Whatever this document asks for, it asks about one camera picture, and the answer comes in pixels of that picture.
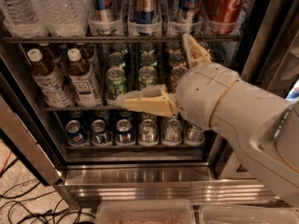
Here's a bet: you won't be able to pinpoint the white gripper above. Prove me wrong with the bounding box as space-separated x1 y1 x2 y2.
115 34 240 130

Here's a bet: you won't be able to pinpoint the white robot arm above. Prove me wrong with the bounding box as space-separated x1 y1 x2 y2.
116 34 299 206

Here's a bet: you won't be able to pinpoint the front left orange can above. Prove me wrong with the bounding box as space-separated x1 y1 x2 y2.
170 66 187 92

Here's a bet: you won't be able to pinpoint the orange can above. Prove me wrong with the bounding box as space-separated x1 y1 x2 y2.
170 66 187 92
168 53 187 67

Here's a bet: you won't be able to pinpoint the front right green can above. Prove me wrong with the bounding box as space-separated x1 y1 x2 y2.
138 66 157 90

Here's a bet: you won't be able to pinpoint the green can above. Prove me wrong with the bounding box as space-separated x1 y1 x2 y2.
139 53 157 67
138 66 157 90
107 52 125 69
106 66 127 105

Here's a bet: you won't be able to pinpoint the middle silver can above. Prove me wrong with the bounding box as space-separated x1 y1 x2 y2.
163 119 182 147

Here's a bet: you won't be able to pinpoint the silver can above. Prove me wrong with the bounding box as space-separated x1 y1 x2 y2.
163 119 182 147
139 119 158 147
185 124 205 146

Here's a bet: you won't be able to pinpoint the left silver can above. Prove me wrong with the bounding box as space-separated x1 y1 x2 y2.
139 119 158 147

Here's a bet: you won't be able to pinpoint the front left green can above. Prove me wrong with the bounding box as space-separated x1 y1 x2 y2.
106 66 127 105

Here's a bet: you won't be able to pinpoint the right silver can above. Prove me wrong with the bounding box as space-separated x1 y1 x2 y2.
185 124 205 146

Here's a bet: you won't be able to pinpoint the right pepsi can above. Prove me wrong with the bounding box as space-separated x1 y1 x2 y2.
116 119 135 144

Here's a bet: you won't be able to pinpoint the pepsi can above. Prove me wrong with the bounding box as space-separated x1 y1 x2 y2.
116 119 135 144
65 119 88 147
91 119 111 147

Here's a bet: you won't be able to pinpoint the red coca cola can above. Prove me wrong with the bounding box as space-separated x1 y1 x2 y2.
202 0 245 35

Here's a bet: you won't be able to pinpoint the middle pepsi can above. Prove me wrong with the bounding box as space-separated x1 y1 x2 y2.
91 119 111 147

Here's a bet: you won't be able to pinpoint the stainless steel fridge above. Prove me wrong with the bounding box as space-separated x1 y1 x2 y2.
1 0 298 209

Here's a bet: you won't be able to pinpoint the left pepsi can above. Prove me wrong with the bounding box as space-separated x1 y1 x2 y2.
65 119 88 147

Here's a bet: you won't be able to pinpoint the open fridge door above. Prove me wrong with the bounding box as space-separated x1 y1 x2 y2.
0 96 62 186

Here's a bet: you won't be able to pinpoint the right front tea bottle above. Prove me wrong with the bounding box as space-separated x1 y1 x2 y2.
67 49 100 106

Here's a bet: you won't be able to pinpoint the tea bottle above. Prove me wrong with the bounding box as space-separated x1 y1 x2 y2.
27 49 74 108
67 49 100 106

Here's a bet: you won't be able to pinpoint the left front tea bottle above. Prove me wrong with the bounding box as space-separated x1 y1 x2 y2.
27 49 74 108

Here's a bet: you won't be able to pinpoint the right water bottle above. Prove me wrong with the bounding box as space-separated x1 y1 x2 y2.
42 0 88 37

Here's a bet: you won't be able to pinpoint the water bottle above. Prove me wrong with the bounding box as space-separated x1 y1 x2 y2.
42 0 88 37
0 0 49 38

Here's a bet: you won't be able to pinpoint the left clear plastic bin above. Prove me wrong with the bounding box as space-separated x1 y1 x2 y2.
95 200 196 224

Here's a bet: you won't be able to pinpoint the clear plastic bin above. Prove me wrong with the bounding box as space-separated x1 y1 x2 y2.
95 200 196 224
199 204 299 224

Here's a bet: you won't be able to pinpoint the right clear plastic bin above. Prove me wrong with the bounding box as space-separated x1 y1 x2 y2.
199 204 299 224

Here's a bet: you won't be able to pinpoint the left water bottle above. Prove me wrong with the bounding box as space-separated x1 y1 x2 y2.
0 0 49 38

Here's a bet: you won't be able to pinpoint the black floor cables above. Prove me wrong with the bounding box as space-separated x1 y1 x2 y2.
0 157 96 224

